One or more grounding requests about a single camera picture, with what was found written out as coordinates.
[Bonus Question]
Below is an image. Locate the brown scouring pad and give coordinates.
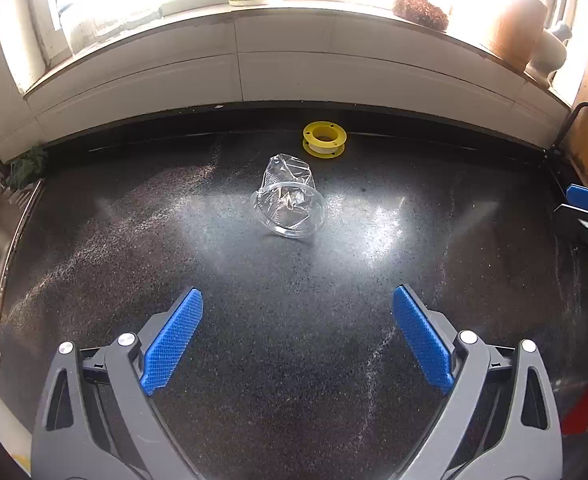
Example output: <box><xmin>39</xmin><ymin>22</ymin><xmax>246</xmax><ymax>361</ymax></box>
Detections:
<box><xmin>391</xmin><ymin>0</ymin><xmax>450</xmax><ymax>30</ymax></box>

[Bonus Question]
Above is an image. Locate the yellow tape spool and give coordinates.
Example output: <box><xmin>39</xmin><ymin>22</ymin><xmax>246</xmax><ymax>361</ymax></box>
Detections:
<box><xmin>302</xmin><ymin>121</ymin><xmax>350</xmax><ymax>159</ymax></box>

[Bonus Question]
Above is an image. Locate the clear plastic cup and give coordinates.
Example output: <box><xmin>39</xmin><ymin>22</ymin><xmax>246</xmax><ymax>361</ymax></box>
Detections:
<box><xmin>250</xmin><ymin>154</ymin><xmax>329</xmax><ymax>240</ymax></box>

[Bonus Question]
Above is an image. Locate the black wire holder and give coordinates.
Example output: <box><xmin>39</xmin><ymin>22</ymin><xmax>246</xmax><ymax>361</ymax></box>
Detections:
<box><xmin>546</xmin><ymin>102</ymin><xmax>588</xmax><ymax>162</ymax></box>

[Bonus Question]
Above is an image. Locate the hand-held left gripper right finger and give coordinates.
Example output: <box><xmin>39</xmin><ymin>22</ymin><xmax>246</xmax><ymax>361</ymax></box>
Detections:
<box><xmin>392</xmin><ymin>284</ymin><xmax>564</xmax><ymax>480</ymax></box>

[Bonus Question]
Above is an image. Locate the white ceramic jar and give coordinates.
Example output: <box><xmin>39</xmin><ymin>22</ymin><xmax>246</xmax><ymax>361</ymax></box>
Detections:
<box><xmin>524</xmin><ymin>24</ymin><xmax>573</xmax><ymax>86</ymax></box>

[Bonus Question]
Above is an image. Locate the dark green cloth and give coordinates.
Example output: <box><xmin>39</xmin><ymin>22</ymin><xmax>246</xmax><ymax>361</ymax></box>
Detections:
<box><xmin>6</xmin><ymin>145</ymin><xmax>50</xmax><ymax>191</ymax></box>

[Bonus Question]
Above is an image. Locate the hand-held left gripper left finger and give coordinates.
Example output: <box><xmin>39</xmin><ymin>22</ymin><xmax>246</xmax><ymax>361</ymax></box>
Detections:
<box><xmin>31</xmin><ymin>287</ymin><xmax>205</xmax><ymax>480</ymax></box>

